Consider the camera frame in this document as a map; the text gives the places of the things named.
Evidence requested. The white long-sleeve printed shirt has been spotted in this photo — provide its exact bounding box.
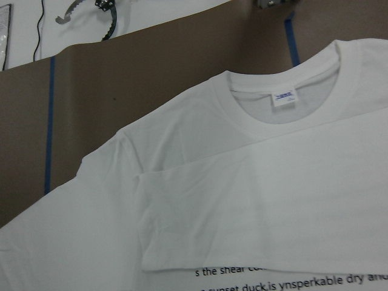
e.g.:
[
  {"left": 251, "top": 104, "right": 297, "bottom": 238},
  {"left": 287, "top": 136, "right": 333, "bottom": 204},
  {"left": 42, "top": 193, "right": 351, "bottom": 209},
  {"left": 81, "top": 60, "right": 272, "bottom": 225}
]
[{"left": 1, "top": 39, "right": 387, "bottom": 290}]

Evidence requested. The toothed metal bracket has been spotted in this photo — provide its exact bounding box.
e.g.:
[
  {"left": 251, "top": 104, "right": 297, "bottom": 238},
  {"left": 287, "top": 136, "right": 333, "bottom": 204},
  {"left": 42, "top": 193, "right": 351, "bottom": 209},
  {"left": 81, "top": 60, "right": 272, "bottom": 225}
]
[{"left": 55, "top": 0, "right": 118, "bottom": 42}]

